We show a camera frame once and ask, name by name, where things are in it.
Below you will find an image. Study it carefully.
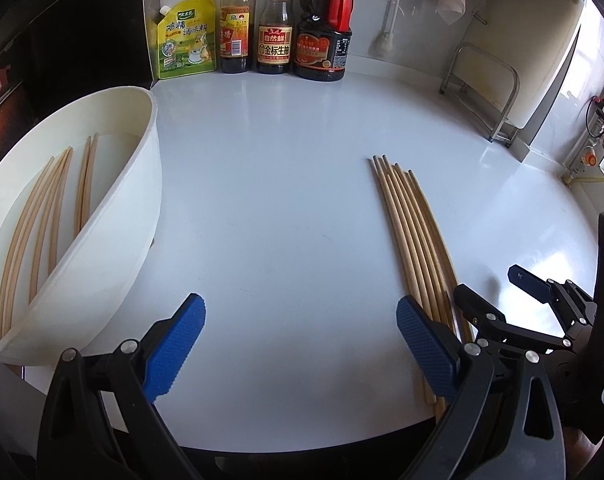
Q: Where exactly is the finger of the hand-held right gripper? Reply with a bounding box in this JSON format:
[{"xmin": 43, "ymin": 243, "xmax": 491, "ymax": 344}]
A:
[
  {"xmin": 507, "ymin": 263, "xmax": 597, "ymax": 334},
  {"xmin": 454, "ymin": 284, "xmax": 573, "ymax": 356}
]

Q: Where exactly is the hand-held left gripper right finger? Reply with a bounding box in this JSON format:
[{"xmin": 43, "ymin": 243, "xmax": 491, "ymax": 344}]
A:
[{"xmin": 396, "ymin": 295, "xmax": 568, "ymax": 480}]

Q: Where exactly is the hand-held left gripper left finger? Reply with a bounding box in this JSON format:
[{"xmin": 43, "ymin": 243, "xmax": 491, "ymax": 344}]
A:
[{"xmin": 37, "ymin": 293, "xmax": 206, "ymax": 480}]

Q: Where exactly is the row of wooden chopsticks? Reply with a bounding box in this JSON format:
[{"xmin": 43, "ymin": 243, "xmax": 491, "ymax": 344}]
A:
[{"xmin": 371, "ymin": 154, "xmax": 475, "ymax": 421}]

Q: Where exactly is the white plastic basin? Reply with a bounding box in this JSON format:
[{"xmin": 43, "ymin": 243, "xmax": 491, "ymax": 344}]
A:
[{"xmin": 0, "ymin": 86, "xmax": 163, "ymax": 363}]

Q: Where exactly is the bundle of wooden chopsticks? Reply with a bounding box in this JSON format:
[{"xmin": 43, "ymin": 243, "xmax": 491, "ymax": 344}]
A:
[{"xmin": 0, "ymin": 132, "xmax": 99, "ymax": 343}]

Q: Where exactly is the metal cutting board rack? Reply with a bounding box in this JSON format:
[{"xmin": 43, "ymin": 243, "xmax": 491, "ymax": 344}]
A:
[{"xmin": 441, "ymin": 42, "xmax": 521, "ymax": 148}]

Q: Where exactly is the white cutting board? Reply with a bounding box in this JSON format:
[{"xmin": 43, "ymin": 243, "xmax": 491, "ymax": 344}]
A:
[{"xmin": 474, "ymin": 0, "xmax": 582, "ymax": 131}]

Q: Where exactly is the white hanging dish brush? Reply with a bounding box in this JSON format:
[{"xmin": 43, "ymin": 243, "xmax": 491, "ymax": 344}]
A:
[{"xmin": 371, "ymin": 0, "xmax": 407, "ymax": 61}]

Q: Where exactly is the yellow-green seasoning pouch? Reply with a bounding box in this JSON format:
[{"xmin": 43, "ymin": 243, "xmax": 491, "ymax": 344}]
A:
[{"xmin": 147, "ymin": 0, "xmax": 217, "ymax": 81}]

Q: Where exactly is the slim yellow-capped vinegar bottle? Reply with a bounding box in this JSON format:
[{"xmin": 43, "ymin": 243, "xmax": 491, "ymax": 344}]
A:
[{"xmin": 219, "ymin": 0, "xmax": 257, "ymax": 75}]

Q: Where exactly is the yellow-capped soy sauce bottle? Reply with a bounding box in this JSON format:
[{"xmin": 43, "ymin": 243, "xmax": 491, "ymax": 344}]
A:
[{"xmin": 256, "ymin": 0, "xmax": 299, "ymax": 75}]

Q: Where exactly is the yellow gas hose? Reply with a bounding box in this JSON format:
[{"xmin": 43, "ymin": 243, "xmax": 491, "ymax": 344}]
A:
[{"xmin": 562, "ymin": 152, "xmax": 604, "ymax": 187}]

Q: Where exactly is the black cable loop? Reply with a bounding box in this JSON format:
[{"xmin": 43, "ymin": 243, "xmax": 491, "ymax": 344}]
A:
[{"xmin": 585, "ymin": 96, "xmax": 604, "ymax": 139}]

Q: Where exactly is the large red-handled soy sauce bottle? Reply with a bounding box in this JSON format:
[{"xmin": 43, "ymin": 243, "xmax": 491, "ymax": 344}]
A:
[{"xmin": 293, "ymin": 0, "xmax": 357, "ymax": 82}]

